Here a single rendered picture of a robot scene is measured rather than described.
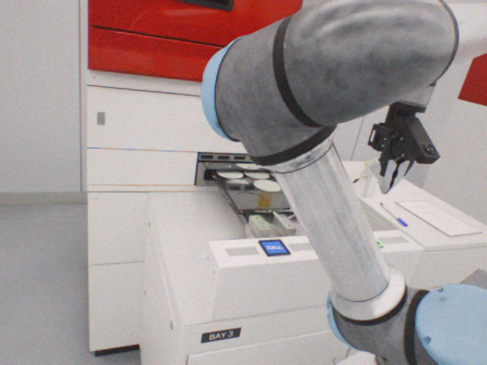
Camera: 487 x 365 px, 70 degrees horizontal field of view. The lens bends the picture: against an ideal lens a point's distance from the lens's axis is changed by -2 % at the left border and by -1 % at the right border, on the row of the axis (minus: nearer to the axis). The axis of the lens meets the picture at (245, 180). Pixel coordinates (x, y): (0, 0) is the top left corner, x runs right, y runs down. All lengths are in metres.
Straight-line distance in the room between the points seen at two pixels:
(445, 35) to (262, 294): 0.60
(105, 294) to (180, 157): 0.63
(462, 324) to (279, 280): 0.38
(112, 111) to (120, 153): 0.14
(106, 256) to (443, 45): 1.27
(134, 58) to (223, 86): 0.74
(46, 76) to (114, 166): 1.53
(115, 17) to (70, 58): 1.58
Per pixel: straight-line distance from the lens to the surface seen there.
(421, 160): 0.78
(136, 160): 1.24
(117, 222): 1.34
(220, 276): 0.72
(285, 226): 1.01
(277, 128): 0.37
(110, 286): 1.50
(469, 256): 1.19
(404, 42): 0.33
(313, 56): 0.31
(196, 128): 1.23
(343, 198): 0.45
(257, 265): 0.74
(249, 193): 1.18
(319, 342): 1.01
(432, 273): 1.11
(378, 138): 0.86
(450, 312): 0.56
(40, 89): 2.72
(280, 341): 0.93
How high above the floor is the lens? 1.38
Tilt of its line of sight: 22 degrees down
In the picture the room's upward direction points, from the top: 10 degrees clockwise
